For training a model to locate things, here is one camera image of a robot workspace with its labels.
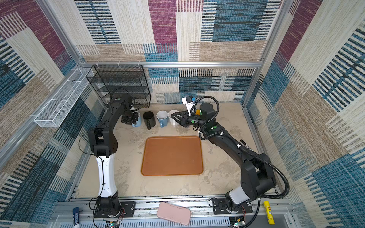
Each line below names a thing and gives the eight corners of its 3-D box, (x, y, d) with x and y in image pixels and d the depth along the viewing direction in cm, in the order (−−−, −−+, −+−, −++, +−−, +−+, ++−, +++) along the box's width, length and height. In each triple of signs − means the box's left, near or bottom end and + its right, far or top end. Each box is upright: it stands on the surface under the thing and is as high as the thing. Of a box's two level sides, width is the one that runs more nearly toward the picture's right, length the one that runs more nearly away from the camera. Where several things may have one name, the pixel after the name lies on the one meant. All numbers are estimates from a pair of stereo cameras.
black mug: (144, 130, 106) (141, 122, 99) (146, 119, 113) (143, 111, 105) (154, 130, 106) (152, 122, 99) (156, 119, 113) (154, 111, 105)
